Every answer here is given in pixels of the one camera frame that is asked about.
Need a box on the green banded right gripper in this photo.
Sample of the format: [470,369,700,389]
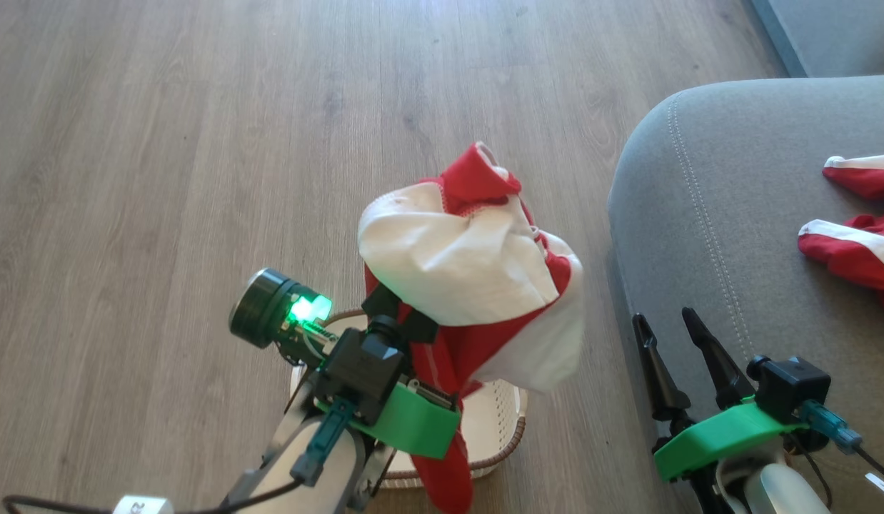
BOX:
[633,307,808,483]

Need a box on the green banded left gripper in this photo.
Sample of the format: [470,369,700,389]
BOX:
[317,286,462,459]

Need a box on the red and white garment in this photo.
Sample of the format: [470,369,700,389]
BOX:
[356,141,586,514]

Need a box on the grey fabric sofa section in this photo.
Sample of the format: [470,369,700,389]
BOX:
[606,75,884,514]
[749,0,884,78]

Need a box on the black cylindrical motor green light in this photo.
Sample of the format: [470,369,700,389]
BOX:
[229,268,333,352]

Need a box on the white woven laundry basket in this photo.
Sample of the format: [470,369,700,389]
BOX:
[288,307,528,490]

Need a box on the red white striped garment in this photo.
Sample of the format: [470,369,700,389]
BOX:
[798,152,884,320]

